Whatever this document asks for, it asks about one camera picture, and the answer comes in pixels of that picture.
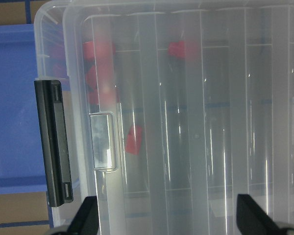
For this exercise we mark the red block cluster middle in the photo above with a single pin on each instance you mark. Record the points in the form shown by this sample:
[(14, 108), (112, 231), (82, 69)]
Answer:
[(99, 75)]

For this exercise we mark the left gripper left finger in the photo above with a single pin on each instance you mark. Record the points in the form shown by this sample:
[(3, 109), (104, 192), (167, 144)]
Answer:
[(86, 220)]

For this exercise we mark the blue plastic tray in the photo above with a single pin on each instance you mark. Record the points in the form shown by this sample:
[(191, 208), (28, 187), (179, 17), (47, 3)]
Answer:
[(21, 158)]

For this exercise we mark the red block far centre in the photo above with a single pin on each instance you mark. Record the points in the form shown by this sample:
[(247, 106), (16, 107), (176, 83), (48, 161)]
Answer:
[(183, 49)]

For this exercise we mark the clear plastic storage box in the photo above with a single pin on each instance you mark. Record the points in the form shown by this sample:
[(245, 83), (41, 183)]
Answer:
[(51, 122)]

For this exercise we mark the red block lone near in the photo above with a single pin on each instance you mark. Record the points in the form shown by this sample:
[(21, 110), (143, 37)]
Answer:
[(134, 140)]

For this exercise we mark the red block cluster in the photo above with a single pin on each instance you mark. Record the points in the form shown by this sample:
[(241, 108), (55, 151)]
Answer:
[(103, 97), (99, 75), (97, 49)]

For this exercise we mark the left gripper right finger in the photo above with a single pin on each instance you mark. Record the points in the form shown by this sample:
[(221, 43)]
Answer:
[(251, 219)]

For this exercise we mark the red block cluster upper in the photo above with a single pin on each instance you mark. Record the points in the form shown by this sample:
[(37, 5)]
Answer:
[(97, 49)]

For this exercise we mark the black box latch handle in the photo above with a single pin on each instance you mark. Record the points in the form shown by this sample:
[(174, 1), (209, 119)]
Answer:
[(52, 125)]

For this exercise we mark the clear plastic box lid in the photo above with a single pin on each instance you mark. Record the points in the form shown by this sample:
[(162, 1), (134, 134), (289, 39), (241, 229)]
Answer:
[(198, 110)]

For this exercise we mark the red block cluster lower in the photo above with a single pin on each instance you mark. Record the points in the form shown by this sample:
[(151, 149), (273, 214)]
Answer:
[(103, 97)]

